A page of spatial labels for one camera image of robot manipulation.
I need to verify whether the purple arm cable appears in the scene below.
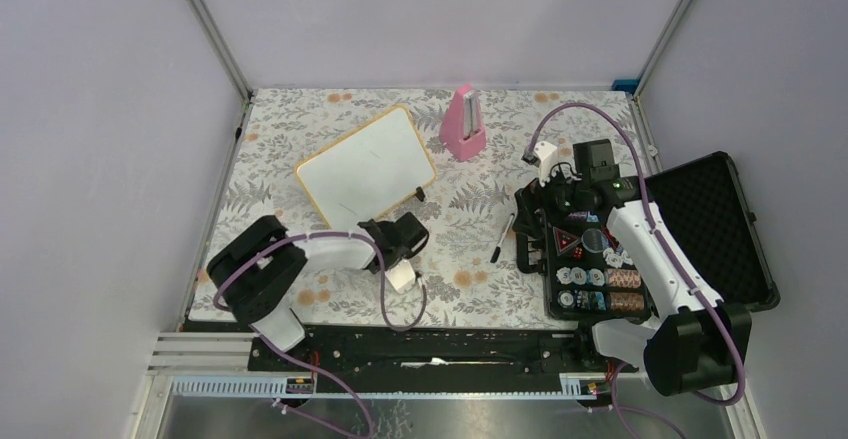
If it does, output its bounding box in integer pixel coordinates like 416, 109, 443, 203
211, 231, 429, 439
523, 102, 748, 439

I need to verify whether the black poker chip case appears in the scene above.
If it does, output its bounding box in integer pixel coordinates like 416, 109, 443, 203
513, 152, 780, 320

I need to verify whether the yellow framed whiteboard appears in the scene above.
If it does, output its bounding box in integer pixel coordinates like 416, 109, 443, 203
295, 105, 437, 230

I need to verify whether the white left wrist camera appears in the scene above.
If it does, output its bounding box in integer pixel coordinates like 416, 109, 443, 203
385, 260, 417, 294

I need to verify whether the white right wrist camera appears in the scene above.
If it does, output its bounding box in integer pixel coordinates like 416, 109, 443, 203
533, 141, 559, 187

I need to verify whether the floral table mat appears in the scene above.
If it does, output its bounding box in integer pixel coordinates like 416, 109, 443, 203
208, 89, 647, 330

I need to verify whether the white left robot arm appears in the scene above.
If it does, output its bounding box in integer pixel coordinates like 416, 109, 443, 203
205, 213, 430, 370

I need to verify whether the black mounting base plate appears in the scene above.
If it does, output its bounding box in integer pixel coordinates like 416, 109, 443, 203
248, 325, 617, 396

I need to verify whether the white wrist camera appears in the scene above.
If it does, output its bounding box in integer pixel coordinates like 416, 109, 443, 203
533, 141, 559, 187
385, 260, 417, 294

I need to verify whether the blue corner bracket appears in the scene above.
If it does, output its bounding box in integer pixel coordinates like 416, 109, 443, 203
611, 79, 640, 95

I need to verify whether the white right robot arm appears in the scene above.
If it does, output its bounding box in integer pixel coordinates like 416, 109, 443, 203
516, 140, 752, 405

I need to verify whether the triangular all-in button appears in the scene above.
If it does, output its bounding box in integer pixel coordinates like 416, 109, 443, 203
552, 226, 580, 255

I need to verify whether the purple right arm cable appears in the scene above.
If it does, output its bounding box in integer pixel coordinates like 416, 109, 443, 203
523, 102, 748, 439

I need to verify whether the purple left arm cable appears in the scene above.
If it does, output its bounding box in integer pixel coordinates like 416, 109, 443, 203
211, 231, 429, 439

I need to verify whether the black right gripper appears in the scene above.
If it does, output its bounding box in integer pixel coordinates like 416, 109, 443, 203
512, 160, 590, 239

